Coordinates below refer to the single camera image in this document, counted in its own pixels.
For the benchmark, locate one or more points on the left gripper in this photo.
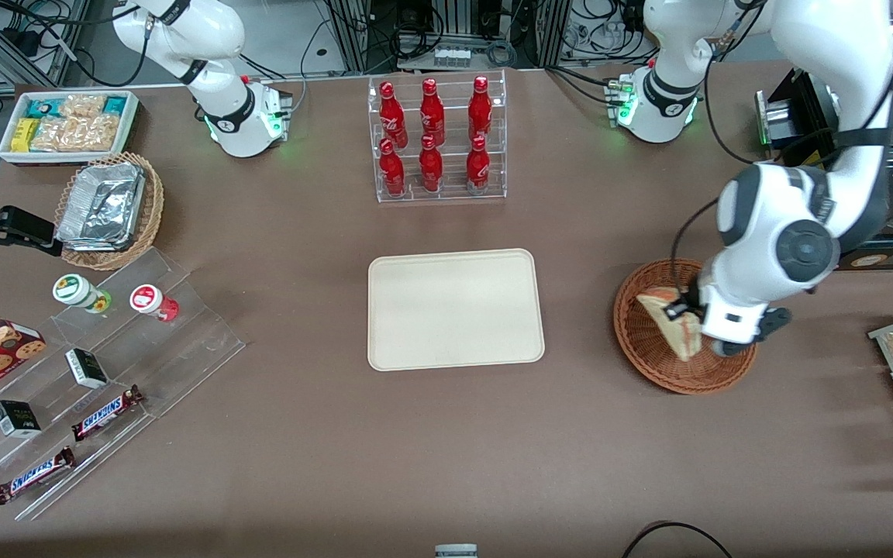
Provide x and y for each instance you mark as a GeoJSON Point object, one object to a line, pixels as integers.
{"type": "Point", "coordinates": [687, 304]}

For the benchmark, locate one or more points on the triangular sandwich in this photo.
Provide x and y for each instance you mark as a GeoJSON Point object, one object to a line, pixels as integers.
{"type": "Point", "coordinates": [675, 335]}

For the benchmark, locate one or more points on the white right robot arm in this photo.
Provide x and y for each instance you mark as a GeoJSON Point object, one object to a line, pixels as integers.
{"type": "Point", "coordinates": [206, 39]}

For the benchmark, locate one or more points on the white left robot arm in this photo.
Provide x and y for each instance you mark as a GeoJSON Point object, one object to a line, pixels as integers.
{"type": "Point", "coordinates": [834, 116]}

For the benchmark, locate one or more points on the round brown wicker basket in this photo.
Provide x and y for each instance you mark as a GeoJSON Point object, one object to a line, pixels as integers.
{"type": "Point", "coordinates": [648, 358]}

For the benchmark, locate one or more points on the oval brown wicker basket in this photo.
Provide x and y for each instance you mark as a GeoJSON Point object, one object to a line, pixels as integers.
{"type": "Point", "coordinates": [152, 209]}

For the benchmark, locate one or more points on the cream rectangular tray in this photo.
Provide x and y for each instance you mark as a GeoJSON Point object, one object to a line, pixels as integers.
{"type": "Point", "coordinates": [454, 310]}

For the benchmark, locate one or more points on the white snack bin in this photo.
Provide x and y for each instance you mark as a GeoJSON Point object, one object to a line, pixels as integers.
{"type": "Point", "coordinates": [8, 151]}

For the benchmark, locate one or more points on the aluminium foil container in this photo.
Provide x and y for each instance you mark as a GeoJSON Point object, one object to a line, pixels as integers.
{"type": "Point", "coordinates": [101, 205]}

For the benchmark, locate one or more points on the green label small bottle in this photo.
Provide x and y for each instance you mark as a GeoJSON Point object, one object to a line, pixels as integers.
{"type": "Point", "coordinates": [74, 291]}

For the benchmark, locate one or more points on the yellow snack packet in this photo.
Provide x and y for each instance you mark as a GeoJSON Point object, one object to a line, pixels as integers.
{"type": "Point", "coordinates": [24, 136]}

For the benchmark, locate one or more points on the clear bag of crackers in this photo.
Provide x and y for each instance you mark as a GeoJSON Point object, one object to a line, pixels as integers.
{"type": "Point", "coordinates": [78, 133]}
{"type": "Point", "coordinates": [82, 106]}

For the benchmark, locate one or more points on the teal snack packet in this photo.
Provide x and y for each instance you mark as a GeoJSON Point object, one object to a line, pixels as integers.
{"type": "Point", "coordinates": [42, 108]}
{"type": "Point", "coordinates": [115, 105]}

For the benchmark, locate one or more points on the red label small bottle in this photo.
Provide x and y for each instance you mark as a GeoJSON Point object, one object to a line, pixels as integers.
{"type": "Point", "coordinates": [148, 300]}

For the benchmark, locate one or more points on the small black box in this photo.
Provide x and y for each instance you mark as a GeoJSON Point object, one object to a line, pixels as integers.
{"type": "Point", "coordinates": [16, 419]}
{"type": "Point", "coordinates": [87, 369]}

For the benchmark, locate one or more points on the clear acrylic stepped shelf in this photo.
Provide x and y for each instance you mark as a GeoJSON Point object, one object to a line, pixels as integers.
{"type": "Point", "coordinates": [183, 341]}

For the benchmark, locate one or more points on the Snickers chocolate bar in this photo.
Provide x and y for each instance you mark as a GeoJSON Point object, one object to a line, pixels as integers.
{"type": "Point", "coordinates": [34, 475]}
{"type": "Point", "coordinates": [105, 413]}

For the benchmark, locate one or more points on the silver metal box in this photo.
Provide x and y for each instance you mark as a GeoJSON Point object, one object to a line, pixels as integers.
{"type": "Point", "coordinates": [774, 116]}

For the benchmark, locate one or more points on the red cola bottle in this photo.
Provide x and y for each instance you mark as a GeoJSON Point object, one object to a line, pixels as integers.
{"type": "Point", "coordinates": [391, 112]}
{"type": "Point", "coordinates": [480, 108]}
{"type": "Point", "coordinates": [392, 170]}
{"type": "Point", "coordinates": [431, 169]}
{"type": "Point", "coordinates": [478, 167]}
{"type": "Point", "coordinates": [432, 112]}

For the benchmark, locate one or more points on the clear acrylic bottle rack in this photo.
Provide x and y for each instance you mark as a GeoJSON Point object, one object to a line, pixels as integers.
{"type": "Point", "coordinates": [450, 194]}

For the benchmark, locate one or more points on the small grey device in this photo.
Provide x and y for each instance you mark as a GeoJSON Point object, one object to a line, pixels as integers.
{"type": "Point", "coordinates": [456, 551]}

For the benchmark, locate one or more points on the white power strip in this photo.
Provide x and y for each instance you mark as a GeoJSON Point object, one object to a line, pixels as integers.
{"type": "Point", "coordinates": [452, 56]}

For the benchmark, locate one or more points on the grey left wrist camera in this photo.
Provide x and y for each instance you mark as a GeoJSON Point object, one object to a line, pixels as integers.
{"type": "Point", "coordinates": [774, 324]}

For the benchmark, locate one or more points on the aluminium frame rack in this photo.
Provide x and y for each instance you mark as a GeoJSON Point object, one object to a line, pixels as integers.
{"type": "Point", "coordinates": [20, 62]}
{"type": "Point", "coordinates": [454, 15]}

